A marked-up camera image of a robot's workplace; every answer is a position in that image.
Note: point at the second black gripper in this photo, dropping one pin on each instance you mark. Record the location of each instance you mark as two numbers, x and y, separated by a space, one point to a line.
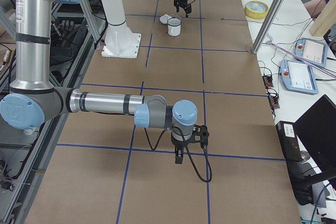
179 145

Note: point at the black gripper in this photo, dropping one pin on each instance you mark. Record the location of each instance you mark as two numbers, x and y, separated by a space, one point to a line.
181 0

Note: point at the clear glass funnel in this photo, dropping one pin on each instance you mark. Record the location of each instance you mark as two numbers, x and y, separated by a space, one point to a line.
173 20

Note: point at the white mug lid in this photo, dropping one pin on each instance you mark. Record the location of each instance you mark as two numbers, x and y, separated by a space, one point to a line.
164 19

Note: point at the white enamel mug blue rim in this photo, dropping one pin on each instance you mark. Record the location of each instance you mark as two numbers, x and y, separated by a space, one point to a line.
174 30

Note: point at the yellow tape roll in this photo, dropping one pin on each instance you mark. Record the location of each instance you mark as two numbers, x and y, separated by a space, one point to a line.
256 10

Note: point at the black box with label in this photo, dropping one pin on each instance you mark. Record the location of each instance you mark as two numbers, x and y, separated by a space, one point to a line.
288 141

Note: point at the orange black connector box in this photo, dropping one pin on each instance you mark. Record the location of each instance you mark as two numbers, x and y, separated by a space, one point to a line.
268 81

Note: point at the teach pendant near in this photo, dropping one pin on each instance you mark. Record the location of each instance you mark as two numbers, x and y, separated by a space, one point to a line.
298 77

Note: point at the teach pendant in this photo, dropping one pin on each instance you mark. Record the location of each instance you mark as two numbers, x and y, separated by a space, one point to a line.
298 77
312 50

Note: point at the black laptop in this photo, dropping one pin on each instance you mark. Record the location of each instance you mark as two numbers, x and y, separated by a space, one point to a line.
316 131

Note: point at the teach pendant far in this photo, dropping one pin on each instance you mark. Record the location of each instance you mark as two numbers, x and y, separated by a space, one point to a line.
312 50

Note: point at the wooden beam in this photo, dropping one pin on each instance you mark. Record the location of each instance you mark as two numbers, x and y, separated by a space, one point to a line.
325 20

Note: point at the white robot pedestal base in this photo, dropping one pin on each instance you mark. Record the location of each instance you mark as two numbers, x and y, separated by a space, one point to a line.
120 41

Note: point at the aluminium frame post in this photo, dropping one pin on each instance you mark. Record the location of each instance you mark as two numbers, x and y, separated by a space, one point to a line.
274 8

